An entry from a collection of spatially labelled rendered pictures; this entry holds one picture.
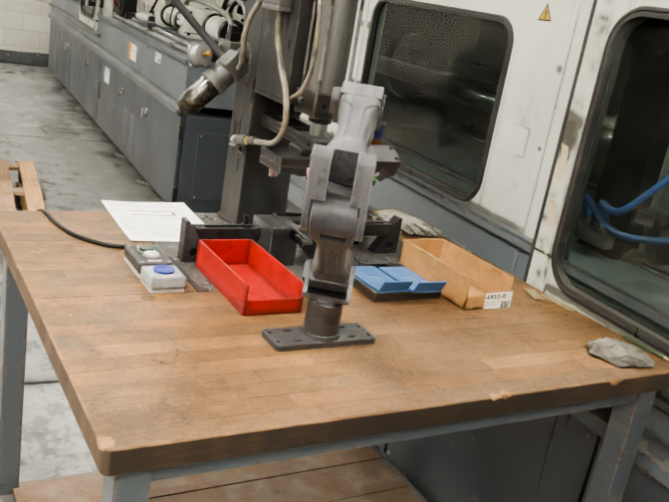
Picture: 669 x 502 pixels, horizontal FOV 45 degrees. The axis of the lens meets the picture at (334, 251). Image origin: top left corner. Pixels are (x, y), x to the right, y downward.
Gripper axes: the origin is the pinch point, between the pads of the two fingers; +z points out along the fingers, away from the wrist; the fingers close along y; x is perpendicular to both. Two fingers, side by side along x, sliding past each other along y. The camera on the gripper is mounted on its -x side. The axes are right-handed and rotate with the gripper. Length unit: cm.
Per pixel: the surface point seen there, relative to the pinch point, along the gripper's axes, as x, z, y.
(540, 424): -69, 46, -31
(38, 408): 24, 157, 52
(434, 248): -44, 24, 8
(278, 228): -3.9, 21.1, 13.1
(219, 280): 13.7, 20.0, -0.4
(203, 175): -106, 232, 235
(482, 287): -46, 18, -8
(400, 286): -21.9, 14.6, -8.7
